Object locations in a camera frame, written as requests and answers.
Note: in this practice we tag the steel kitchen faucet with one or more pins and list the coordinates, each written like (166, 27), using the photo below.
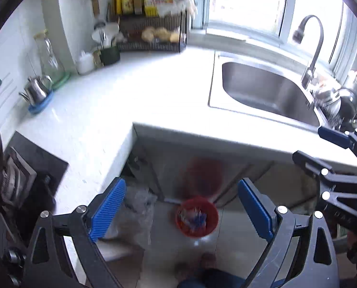
(316, 51)

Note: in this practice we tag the person's leg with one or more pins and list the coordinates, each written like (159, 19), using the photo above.
(211, 280)

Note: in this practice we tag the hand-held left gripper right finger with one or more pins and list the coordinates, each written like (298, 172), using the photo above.
(254, 210)

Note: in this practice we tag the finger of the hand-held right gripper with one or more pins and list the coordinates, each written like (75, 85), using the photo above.
(340, 180)
(334, 136)

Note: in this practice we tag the steel pot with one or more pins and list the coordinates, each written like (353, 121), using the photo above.
(346, 99)

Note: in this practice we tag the window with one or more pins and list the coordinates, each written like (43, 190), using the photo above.
(247, 3)

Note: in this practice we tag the small steel teapot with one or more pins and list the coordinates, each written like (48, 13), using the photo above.
(36, 91)

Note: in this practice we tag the glass carafe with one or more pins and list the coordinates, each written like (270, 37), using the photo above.
(51, 63)

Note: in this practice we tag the red plastic bucket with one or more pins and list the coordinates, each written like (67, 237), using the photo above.
(196, 234)

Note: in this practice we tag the white plastic ladle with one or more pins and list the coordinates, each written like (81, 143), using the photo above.
(111, 30)

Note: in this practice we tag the blue dish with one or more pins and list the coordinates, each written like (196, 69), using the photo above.
(43, 106)

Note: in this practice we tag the green tray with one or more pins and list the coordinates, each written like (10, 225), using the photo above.
(63, 81)

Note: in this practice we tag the black gas stove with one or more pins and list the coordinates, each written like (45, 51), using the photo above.
(46, 162)

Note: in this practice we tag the stainless steel sink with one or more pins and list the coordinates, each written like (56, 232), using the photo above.
(262, 90)

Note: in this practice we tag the person's shoe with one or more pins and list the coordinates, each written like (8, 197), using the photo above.
(209, 260)

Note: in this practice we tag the steel wool scrubber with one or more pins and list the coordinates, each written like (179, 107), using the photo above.
(331, 115)

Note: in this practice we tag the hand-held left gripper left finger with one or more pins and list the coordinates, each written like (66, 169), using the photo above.
(108, 210)

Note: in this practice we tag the clear plastic bag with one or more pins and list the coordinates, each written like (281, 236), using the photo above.
(136, 213)

